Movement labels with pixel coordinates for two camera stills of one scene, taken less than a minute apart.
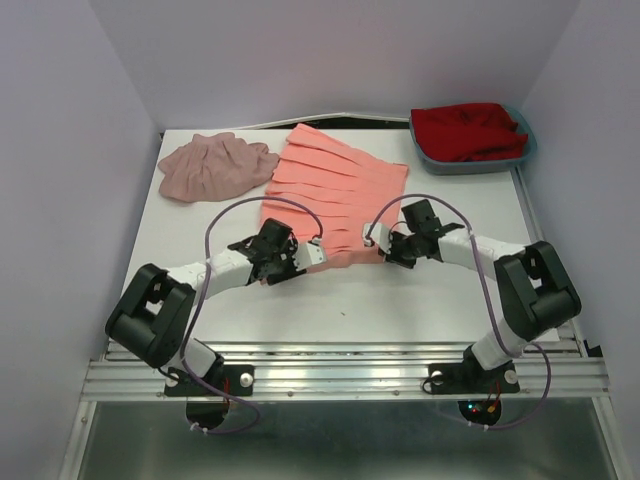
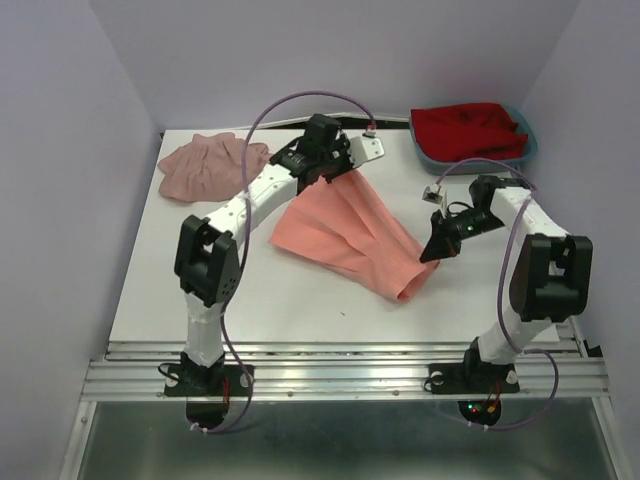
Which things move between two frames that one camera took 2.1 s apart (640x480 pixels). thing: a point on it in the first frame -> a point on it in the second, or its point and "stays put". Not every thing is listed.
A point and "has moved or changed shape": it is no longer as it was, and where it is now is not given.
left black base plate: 231,380 stays put
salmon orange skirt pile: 326,188 has moved or changed shape
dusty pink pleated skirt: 214,166 stays put
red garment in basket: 467,132 stays put
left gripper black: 289,250 -> 341,143
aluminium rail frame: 551,373 stays put
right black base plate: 469,377 stays put
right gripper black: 392,258 -> 443,242
